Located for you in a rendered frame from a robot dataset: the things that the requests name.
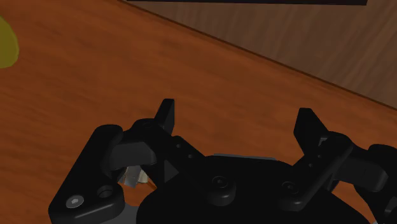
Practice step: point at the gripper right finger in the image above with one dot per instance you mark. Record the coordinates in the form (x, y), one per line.
(325, 155)

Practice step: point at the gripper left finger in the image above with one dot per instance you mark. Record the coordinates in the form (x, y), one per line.
(145, 142)

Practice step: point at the yellow round object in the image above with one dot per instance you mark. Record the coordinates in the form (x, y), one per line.
(6, 43)

